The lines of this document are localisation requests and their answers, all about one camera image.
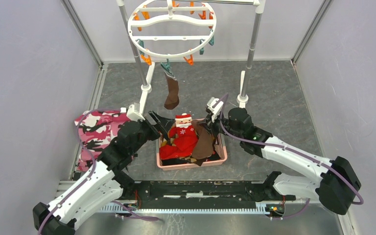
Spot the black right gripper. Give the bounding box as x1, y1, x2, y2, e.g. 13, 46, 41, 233
199, 109, 243, 141

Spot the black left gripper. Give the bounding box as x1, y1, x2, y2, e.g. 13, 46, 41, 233
129, 110, 175, 155

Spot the brown striped-cuff sock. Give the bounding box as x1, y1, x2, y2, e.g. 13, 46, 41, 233
164, 72, 179, 110

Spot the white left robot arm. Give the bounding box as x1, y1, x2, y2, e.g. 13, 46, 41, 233
33, 111, 175, 235

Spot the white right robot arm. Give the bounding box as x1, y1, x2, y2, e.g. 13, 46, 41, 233
204, 103, 364, 215

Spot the teal front clip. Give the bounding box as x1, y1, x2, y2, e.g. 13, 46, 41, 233
160, 59, 174, 76

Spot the orange front clip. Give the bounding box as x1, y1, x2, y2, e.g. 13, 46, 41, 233
184, 49, 194, 66

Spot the white round clip hanger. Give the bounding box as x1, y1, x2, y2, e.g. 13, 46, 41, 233
127, 0, 217, 59

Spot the red santa sock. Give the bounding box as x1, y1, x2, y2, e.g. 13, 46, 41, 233
159, 113, 198, 160

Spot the pink plastic basket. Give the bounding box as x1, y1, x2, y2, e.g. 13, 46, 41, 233
156, 113, 228, 170

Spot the argyle patterned sock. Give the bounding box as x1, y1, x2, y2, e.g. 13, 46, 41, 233
157, 138, 226, 170

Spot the white metal drying rack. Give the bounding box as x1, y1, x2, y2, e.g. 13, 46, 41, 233
117, 0, 266, 121

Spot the pink camouflage folded garment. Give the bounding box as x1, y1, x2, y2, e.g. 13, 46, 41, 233
74, 109, 129, 172

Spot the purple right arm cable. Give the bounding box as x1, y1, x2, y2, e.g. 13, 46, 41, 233
218, 93, 364, 206

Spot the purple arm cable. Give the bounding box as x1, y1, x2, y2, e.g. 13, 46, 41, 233
37, 109, 124, 235
218, 93, 364, 206

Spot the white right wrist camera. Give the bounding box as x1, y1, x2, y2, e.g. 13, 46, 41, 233
206, 97, 224, 122

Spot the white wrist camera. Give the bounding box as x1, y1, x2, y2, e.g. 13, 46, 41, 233
120, 103, 145, 121
206, 97, 224, 122

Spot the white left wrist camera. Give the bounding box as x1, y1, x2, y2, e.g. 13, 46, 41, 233
120, 103, 145, 121

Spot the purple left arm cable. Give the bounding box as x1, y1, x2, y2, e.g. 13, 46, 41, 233
37, 109, 124, 235

